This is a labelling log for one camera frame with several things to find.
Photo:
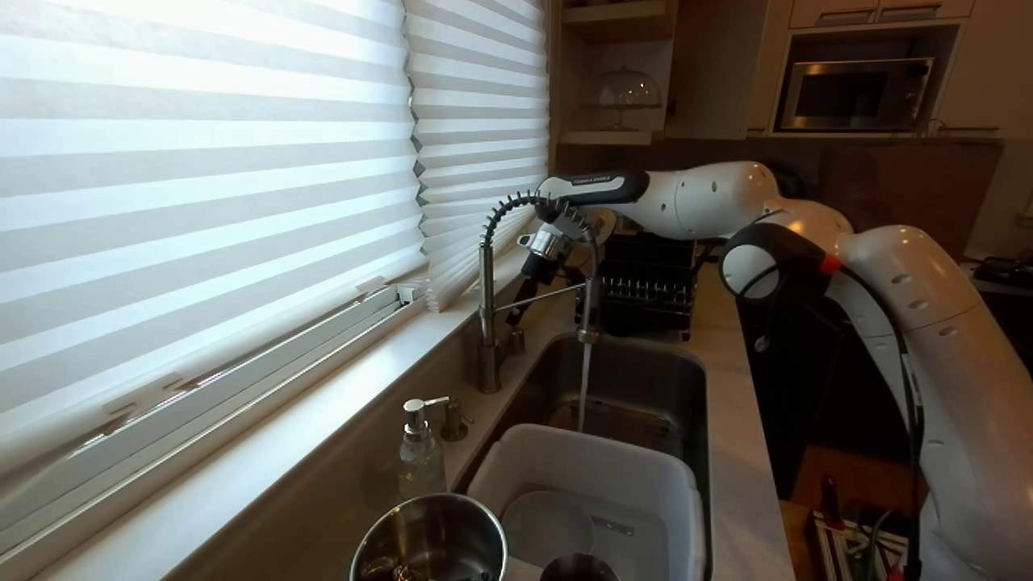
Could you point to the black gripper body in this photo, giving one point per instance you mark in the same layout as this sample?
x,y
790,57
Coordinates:
x,y
541,264

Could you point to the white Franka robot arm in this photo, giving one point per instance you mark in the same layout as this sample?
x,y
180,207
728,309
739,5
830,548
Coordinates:
x,y
947,324

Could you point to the steel pull-down kitchen faucet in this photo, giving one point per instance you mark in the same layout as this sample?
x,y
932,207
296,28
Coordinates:
x,y
490,324

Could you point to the black dish rack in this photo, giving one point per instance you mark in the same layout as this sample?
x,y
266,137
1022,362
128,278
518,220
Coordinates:
x,y
647,285

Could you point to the narrow white window blind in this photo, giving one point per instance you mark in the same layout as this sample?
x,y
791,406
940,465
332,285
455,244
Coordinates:
x,y
478,130

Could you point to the stainless steel sink basin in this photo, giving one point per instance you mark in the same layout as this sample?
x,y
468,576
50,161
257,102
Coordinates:
x,y
647,375

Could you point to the glass dome cover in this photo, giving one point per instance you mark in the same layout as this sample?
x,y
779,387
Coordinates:
x,y
627,87

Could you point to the white plastic wash tub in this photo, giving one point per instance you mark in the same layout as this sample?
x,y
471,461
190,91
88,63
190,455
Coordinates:
x,y
601,472

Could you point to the clear soap pump bottle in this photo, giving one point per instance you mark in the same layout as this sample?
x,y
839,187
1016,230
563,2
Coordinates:
x,y
421,455

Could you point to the stainless steel pot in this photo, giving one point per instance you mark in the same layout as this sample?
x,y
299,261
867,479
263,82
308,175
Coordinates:
x,y
430,537

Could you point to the wide white window blind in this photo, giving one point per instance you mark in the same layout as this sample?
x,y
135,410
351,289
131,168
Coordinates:
x,y
196,196

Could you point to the stainless steel microwave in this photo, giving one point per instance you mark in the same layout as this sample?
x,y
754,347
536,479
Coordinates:
x,y
856,93

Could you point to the wooden upper cabinet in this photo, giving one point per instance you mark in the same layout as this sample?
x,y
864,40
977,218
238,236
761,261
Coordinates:
x,y
882,12

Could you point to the wooden wall shelf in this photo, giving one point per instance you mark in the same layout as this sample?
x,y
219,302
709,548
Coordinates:
x,y
618,137

